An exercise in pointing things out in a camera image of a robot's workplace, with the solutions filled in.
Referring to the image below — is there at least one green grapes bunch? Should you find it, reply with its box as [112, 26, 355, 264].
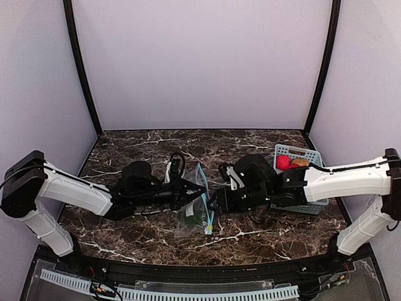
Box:
[177, 203, 208, 230]

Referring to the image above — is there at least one clear zip top bag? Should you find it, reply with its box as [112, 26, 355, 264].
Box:
[174, 163, 215, 238]

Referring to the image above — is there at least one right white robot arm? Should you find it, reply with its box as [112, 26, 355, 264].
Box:
[207, 148, 400, 256]

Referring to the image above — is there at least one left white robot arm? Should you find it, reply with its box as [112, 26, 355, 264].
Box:
[1, 150, 207, 257]

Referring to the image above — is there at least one light blue plastic basket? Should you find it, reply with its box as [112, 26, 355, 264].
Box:
[271, 144, 329, 215]

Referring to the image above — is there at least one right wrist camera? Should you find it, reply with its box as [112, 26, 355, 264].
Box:
[218, 163, 245, 191]

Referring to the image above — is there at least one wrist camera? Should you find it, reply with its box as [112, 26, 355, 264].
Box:
[218, 163, 245, 191]
[164, 152, 185, 185]

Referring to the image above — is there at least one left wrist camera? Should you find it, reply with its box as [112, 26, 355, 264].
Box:
[164, 152, 185, 185]

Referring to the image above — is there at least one black front rail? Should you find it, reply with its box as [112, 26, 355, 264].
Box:
[57, 253, 346, 284]

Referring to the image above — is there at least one grey slotted cable duct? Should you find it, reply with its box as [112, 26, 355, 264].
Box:
[39, 269, 299, 301]

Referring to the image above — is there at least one right black frame post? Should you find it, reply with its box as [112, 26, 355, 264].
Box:
[302, 0, 341, 139]

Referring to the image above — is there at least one black frame post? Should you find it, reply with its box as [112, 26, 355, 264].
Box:
[302, 0, 341, 139]
[63, 0, 103, 137]

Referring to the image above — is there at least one left black frame post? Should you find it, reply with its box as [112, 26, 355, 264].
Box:
[63, 0, 103, 137]

